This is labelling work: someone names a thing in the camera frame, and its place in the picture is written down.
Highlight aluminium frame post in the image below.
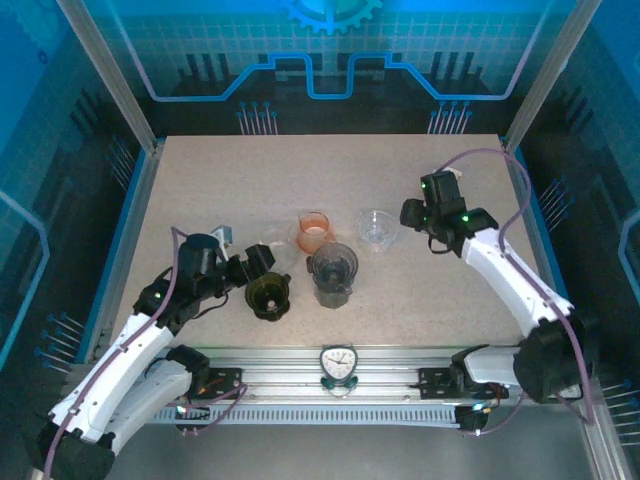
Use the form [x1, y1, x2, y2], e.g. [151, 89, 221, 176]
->
[502, 0, 599, 151]
[54, 0, 159, 151]

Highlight aluminium table side rail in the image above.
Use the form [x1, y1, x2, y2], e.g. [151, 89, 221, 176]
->
[501, 138, 571, 321]
[84, 139, 166, 364]

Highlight grey plastic coffee dripper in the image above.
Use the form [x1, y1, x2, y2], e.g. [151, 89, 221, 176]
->
[305, 242, 360, 309]

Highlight clear plastic coffee dripper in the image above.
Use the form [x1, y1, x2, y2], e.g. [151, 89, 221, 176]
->
[357, 208, 401, 256]

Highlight slotted grey cable duct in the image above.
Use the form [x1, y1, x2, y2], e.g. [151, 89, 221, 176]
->
[144, 402, 464, 429]

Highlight aluminium mounting rail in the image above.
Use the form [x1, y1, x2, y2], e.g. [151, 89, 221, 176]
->
[154, 344, 519, 404]

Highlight purple cable loop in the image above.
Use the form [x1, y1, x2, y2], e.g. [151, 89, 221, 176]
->
[462, 392, 524, 439]
[174, 382, 250, 437]

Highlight dark green coffee dripper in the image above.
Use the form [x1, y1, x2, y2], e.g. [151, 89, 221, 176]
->
[243, 272, 293, 324]

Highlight small white analog clock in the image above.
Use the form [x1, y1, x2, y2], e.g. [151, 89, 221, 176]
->
[318, 343, 360, 399]

